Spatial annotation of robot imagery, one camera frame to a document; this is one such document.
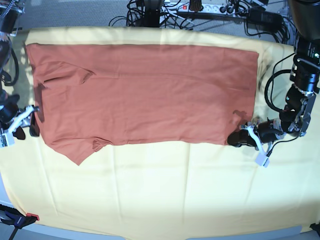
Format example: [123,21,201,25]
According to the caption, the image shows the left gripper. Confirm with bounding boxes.
[227,118,286,147]

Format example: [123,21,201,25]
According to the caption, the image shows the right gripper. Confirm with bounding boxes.
[0,94,40,140]

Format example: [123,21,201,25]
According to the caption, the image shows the terracotta orange T-shirt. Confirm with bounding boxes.
[25,43,259,165]

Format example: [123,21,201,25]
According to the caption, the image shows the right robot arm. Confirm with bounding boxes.
[0,0,40,148]

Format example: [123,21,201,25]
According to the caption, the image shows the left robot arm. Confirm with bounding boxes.
[227,0,320,151]

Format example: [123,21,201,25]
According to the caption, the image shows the blue black bar clamp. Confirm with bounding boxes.
[0,204,40,240]

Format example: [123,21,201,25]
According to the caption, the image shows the yellow table cloth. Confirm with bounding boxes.
[0,26,320,237]

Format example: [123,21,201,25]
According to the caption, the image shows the black clamp right corner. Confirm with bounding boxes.
[309,223,320,237]

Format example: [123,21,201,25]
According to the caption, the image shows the black power adapter box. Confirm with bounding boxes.
[247,9,283,28]

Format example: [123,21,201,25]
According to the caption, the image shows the white power strip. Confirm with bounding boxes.
[162,0,246,19]

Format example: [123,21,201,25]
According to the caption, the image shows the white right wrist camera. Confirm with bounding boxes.
[0,128,15,148]

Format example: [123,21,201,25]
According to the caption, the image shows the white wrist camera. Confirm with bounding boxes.
[0,128,15,148]
[255,153,270,168]

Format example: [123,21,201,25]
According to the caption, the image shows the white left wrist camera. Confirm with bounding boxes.
[255,153,270,168]

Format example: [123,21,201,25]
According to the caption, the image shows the black table stand post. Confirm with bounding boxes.
[142,0,163,28]

